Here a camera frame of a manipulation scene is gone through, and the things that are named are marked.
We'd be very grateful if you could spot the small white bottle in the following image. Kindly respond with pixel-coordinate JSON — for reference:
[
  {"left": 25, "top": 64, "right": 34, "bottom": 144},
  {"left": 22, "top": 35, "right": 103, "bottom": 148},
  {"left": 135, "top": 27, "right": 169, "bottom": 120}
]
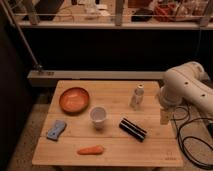
[{"left": 130, "top": 84, "right": 144, "bottom": 110}]

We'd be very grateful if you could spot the orange carrot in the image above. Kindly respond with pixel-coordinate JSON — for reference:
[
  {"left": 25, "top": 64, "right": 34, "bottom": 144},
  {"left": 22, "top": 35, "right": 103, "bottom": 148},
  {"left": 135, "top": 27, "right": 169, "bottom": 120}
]
[{"left": 77, "top": 145, "right": 104, "bottom": 155}]

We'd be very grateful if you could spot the wooden table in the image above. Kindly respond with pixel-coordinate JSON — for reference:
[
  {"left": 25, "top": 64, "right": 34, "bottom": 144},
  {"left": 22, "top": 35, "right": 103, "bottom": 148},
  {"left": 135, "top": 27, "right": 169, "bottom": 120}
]
[{"left": 32, "top": 80, "right": 183, "bottom": 167}]

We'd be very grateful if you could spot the black rectangular box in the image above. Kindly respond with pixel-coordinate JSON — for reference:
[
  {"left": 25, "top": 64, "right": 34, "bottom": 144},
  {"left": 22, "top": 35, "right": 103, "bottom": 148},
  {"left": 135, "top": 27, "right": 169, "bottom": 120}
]
[{"left": 119, "top": 118, "right": 147, "bottom": 142}]

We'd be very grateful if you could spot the orange ceramic bowl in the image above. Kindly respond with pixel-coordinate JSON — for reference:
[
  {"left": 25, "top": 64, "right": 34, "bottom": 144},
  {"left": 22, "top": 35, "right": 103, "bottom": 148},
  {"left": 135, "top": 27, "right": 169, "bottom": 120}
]
[{"left": 59, "top": 87, "right": 90, "bottom": 113}]

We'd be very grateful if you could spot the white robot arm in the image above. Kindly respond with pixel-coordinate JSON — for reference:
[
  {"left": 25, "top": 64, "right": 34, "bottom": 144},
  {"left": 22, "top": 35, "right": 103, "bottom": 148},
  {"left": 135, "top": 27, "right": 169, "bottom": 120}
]
[{"left": 157, "top": 62, "right": 213, "bottom": 125}]

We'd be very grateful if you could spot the grey metal rail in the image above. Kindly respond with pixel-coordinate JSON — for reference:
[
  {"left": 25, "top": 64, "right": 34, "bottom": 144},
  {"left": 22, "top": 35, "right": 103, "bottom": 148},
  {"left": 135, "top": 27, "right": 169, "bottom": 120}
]
[{"left": 27, "top": 70, "right": 164, "bottom": 87}]

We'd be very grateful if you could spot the grey metal pole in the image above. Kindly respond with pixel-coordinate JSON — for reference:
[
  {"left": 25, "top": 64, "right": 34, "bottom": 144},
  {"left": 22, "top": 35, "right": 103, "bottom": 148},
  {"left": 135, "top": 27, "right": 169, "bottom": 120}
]
[{"left": 2, "top": 0, "right": 43, "bottom": 74}]

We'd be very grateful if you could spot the blue sponge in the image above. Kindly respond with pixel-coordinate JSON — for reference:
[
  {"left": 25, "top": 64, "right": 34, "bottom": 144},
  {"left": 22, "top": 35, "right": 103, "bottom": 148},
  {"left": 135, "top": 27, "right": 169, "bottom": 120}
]
[{"left": 46, "top": 120, "right": 67, "bottom": 141}]

